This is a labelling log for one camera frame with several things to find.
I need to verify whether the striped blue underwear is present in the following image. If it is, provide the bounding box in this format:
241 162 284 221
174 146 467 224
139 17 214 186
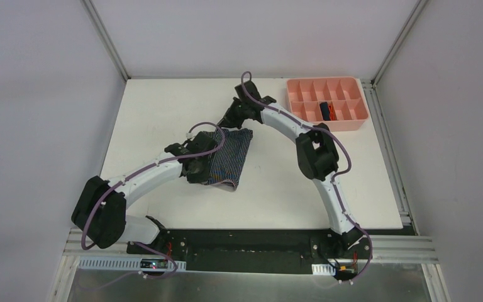
203 128 253 191

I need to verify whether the navy orange underwear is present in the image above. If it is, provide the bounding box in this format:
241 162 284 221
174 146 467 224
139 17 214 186
319 102 336 121

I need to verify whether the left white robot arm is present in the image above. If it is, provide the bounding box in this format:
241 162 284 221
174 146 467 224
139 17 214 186
71 131 221 255

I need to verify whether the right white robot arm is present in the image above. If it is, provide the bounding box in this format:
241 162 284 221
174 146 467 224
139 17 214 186
219 81 364 258

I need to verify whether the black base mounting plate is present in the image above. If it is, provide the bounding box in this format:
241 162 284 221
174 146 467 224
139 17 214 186
126 229 371 274

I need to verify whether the pink divided organizer tray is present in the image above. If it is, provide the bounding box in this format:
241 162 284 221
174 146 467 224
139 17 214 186
286 77 369 132

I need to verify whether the left white cable duct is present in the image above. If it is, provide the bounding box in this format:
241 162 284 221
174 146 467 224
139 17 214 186
78 257 187 272

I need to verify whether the white cable duct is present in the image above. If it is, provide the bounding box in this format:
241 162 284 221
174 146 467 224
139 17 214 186
78 257 187 272
311 264 336 276

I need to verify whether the right white cable duct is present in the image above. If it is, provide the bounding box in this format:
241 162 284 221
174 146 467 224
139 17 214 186
311 264 336 276

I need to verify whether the aluminium frame rail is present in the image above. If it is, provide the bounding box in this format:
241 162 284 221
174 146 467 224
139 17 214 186
63 228 439 264

